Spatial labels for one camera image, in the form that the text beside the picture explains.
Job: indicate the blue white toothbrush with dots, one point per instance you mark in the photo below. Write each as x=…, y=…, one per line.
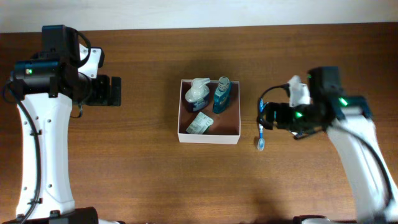
x=261, y=141

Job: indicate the blue disposable razor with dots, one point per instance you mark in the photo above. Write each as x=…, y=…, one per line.
x=303, y=135

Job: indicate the teal mouthwash bottle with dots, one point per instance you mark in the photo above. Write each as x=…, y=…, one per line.
x=221, y=95

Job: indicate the green white soap box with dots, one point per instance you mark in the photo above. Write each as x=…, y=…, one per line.
x=200, y=124

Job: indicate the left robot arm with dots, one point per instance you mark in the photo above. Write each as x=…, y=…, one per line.
x=45, y=89

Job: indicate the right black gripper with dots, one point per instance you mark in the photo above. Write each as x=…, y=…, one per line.
x=271, y=116

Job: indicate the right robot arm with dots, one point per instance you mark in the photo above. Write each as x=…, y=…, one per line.
x=321, y=105

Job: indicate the white cardboard box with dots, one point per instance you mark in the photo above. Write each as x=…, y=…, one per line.
x=226, y=128

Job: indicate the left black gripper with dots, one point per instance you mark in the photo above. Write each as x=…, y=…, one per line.
x=115, y=91

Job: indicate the clear pump soap bottle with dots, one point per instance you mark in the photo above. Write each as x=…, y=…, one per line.
x=197, y=97

